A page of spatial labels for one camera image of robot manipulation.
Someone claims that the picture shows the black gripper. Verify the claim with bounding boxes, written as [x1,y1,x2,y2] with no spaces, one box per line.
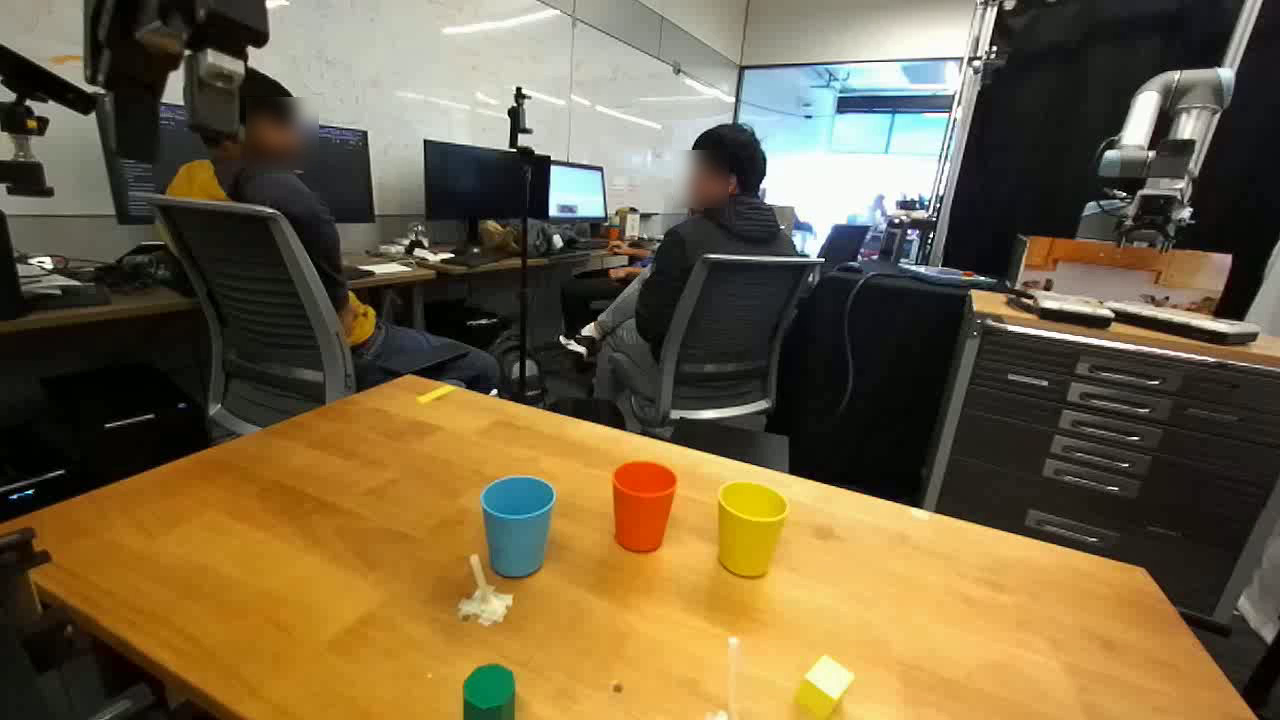
[85,0,182,168]

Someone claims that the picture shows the black hanging curtain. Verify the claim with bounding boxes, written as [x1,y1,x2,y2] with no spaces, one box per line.
[952,0,1280,292]

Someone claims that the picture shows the grey drawer cabinet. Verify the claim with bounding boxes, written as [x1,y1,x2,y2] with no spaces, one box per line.
[925,288,1280,624]

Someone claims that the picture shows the wooden office desk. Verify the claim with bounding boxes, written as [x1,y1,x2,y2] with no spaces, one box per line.
[0,246,656,335]

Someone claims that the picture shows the orange plastic cup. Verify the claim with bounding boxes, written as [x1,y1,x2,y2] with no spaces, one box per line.
[609,462,680,558]

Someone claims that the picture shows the black tripod stand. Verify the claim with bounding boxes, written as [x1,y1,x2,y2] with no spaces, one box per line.
[501,83,550,405]

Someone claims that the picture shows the green cylinder block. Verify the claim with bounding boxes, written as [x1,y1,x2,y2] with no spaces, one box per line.
[458,660,519,720]

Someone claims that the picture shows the yellow plastic cup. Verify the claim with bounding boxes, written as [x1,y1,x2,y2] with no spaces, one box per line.
[712,478,790,585]

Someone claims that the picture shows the white plastic jack piece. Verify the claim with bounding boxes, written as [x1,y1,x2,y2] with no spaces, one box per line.
[454,553,516,633]

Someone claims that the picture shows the blue plastic cup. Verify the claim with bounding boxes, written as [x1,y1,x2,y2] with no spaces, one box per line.
[476,474,558,585]

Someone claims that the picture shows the wide dark computer monitor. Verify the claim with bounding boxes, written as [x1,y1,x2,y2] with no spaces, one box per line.
[95,101,379,229]

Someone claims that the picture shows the black computer monitor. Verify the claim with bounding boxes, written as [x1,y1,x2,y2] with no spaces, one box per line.
[421,135,550,226]

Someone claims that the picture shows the black flat keyboard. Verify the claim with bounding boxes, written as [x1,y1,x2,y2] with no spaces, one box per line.
[1016,292,1121,334]
[1108,301,1264,349]

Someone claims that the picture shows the person in yellow dark sweater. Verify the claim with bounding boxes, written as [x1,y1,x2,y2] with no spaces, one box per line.
[160,67,502,395]

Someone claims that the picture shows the grey mesh office chair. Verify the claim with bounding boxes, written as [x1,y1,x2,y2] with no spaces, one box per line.
[139,191,358,445]
[635,251,819,465]

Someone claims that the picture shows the yellow cube block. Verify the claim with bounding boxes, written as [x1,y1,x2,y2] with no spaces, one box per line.
[790,653,861,720]

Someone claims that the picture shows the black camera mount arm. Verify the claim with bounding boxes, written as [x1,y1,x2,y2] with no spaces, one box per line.
[0,40,109,200]

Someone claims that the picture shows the person in black jacket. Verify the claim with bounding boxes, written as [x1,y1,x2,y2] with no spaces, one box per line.
[583,119,800,433]

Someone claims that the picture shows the orange cardboard box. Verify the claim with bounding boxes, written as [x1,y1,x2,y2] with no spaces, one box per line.
[1013,232,1237,317]

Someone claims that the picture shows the small lit computer monitor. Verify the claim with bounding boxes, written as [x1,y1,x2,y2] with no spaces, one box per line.
[543,156,613,226]

